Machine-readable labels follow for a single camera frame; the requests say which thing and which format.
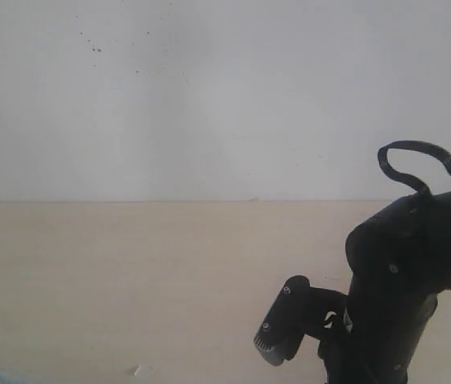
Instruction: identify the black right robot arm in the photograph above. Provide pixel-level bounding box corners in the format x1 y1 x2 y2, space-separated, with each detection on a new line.
318 192 451 383

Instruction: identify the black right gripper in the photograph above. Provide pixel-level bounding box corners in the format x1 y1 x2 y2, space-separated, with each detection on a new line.
318 291 437 383

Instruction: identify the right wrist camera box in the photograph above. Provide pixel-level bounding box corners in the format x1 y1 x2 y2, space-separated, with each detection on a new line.
253 275 310 366

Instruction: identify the black ribbon cable loop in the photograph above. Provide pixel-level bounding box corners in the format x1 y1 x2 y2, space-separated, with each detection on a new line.
377 139 451 201

